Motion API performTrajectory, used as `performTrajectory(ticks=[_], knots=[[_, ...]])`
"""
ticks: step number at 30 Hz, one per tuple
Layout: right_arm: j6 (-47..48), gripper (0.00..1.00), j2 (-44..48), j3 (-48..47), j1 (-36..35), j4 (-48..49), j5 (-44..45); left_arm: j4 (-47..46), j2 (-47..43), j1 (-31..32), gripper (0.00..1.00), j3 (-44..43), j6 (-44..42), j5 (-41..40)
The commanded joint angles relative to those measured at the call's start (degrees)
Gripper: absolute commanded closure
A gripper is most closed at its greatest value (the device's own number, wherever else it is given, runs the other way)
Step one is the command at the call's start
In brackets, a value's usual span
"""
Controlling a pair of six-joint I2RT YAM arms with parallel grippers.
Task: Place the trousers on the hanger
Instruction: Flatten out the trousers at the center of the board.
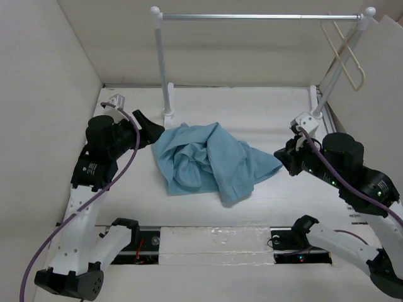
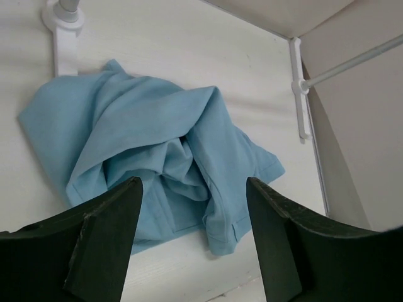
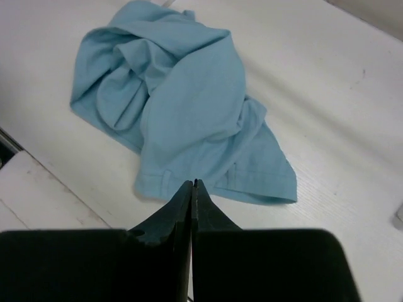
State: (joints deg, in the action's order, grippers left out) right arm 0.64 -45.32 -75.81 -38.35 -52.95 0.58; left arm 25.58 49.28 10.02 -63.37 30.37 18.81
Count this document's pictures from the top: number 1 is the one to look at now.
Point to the aluminium rail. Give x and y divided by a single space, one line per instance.
329 123

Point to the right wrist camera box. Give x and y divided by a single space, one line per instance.
305 121

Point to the light blue trousers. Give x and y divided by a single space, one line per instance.
208 159

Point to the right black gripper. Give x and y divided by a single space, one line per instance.
288 155

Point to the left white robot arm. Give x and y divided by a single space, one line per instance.
78 268

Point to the white clothes rack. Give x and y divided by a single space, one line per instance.
351 26

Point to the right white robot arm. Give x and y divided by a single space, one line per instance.
373 240

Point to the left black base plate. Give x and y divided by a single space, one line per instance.
144 251

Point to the cream plastic hanger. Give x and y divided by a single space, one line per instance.
343 55

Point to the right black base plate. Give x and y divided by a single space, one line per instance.
288 249

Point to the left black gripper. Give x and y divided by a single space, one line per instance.
150 131

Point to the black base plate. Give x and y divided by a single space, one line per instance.
144 251
288 249

